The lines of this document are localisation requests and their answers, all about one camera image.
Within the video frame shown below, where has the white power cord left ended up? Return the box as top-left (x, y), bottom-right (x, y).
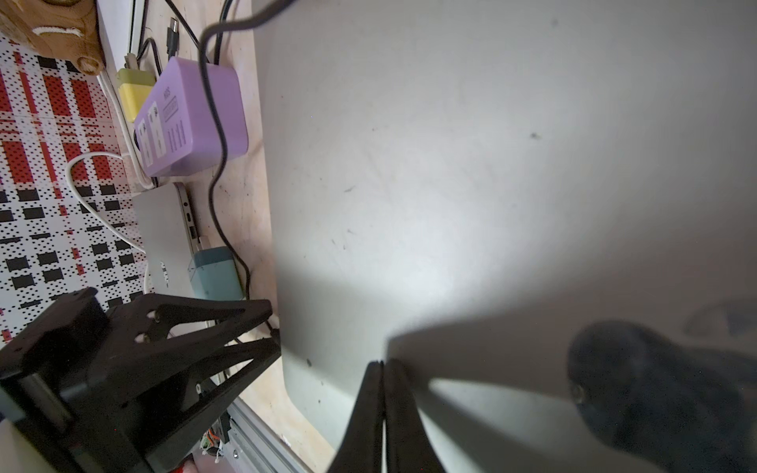
top-left (64, 70), bottom-right (158, 255)

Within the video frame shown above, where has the silver laptop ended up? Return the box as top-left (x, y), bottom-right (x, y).
top-left (254, 1), bottom-right (756, 472)
top-left (133, 182), bottom-right (199, 298)

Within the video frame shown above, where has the purple power strip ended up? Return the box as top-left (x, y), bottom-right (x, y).
top-left (134, 57), bottom-right (248, 177)

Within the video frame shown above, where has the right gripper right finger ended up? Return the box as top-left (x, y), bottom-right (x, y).
top-left (384, 360), bottom-right (445, 473)

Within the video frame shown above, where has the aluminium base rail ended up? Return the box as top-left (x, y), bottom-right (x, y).
top-left (192, 399), bottom-right (311, 473)

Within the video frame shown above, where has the yellow usb charger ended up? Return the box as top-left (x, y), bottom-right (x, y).
top-left (116, 53), bottom-right (157, 123)

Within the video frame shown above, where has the teal usb charger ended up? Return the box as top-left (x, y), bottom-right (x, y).
top-left (187, 236), bottom-right (244, 301)

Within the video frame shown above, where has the brown teddy bear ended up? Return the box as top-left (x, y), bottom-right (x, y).
top-left (1, 0), bottom-right (106, 76)

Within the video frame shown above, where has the silver laptop front right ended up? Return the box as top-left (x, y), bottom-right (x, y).
top-left (254, 1), bottom-right (756, 472)

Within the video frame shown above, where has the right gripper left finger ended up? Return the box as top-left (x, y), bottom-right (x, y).
top-left (328, 362), bottom-right (386, 472)

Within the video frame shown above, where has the silver laptop front left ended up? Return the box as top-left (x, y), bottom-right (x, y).
top-left (133, 182), bottom-right (199, 298)

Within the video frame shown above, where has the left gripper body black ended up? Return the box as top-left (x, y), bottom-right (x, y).
top-left (1, 288), bottom-right (152, 472)

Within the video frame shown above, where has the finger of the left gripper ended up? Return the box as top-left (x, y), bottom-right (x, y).
top-left (120, 338), bottom-right (281, 472)
top-left (88, 294), bottom-right (274, 390)

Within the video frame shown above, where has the white laptop back left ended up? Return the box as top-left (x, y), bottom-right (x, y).
top-left (97, 0), bottom-right (148, 72)

